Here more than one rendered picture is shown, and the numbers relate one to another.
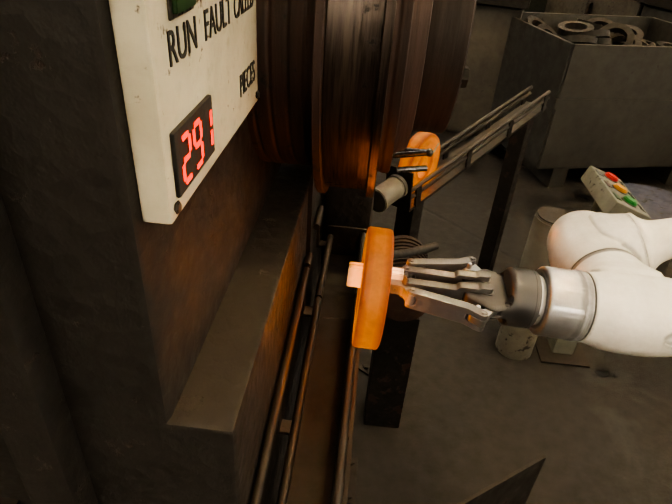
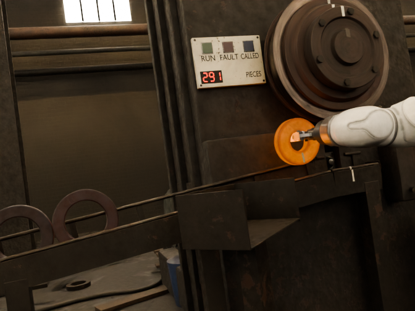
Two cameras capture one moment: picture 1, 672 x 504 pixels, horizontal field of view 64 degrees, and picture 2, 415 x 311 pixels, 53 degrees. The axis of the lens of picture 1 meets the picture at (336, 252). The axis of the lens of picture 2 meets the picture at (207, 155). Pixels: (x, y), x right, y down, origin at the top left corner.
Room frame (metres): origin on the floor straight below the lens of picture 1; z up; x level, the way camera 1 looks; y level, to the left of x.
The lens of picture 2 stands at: (-0.20, -1.25, 0.78)
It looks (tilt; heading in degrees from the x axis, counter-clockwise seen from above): 2 degrees up; 70
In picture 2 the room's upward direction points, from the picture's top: 8 degrees counter-clockwise
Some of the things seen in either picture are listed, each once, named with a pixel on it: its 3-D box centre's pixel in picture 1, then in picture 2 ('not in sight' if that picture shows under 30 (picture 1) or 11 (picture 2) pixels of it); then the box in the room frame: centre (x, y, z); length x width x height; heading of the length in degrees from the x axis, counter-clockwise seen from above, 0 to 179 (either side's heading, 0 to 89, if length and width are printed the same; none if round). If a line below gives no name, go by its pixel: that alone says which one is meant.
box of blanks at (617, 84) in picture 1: (597, 93); not in sight; (3.14, -1.43, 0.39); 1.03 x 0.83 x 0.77; 102
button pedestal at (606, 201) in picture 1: (586, 273); not in sight; (1.40, -0.79, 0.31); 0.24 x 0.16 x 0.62; 177
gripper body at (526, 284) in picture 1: (497, 294); (322, 132); (0.55, -0.21, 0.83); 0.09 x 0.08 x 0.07; 87
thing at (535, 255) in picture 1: (533, 287); not in sight; (1.37, -0.62, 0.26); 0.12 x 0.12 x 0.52
